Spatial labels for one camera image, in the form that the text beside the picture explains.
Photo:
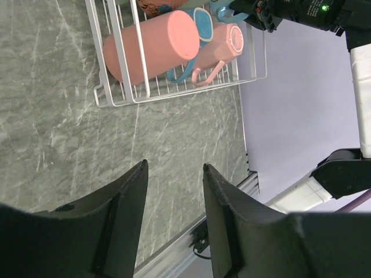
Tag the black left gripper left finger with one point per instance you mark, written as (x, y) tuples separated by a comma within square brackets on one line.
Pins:
[(94, 236)]

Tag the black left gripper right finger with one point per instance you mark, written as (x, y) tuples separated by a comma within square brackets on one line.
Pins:
[(249, 239)]

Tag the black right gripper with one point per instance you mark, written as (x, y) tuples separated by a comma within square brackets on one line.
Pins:
[(267, 15)]

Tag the white and pink mug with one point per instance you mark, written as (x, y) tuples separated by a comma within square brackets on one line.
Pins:
[(226, 45)]

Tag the blue flowered mug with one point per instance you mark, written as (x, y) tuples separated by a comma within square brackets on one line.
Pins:
[(204, 24)]

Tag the tall pink plastic cup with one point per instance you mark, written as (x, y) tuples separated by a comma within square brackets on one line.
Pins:
[(169, 40)]

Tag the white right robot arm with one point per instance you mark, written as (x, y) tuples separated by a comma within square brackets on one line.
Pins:
[(308, 123)]

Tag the aluminium front rail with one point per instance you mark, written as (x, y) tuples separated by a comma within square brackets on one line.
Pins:
[(171, 259)]

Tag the white wire dish rack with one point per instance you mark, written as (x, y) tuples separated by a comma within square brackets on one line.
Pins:
[(107, 17)]

